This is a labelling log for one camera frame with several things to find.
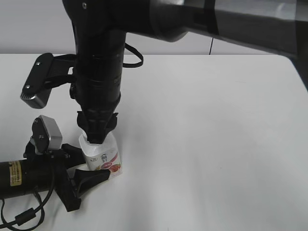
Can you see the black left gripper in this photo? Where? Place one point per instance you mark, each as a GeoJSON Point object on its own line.
{"type": "Point", "coordinates": [49, 172]}

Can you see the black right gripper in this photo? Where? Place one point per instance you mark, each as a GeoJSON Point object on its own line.
{"type": "Point", "coordinates": [98, 122]}

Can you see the white yogurt drink bottle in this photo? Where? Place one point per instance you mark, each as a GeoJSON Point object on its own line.
{"type": "Point", "coordinates": [105, 156]}

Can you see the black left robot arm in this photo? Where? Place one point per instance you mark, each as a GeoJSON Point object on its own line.
{"type": "Point", "coordinates": [13, 180]}

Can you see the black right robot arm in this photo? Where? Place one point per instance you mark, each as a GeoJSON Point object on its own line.
{"type": "Point", "coordinates": [100, 28]}

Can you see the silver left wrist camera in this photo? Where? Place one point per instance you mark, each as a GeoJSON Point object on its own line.
{"type": "Point", "coordinates": [46, 135]}

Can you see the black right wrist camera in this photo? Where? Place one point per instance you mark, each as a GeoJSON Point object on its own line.
{"type": "Point", "coordinates": [48, 72]}

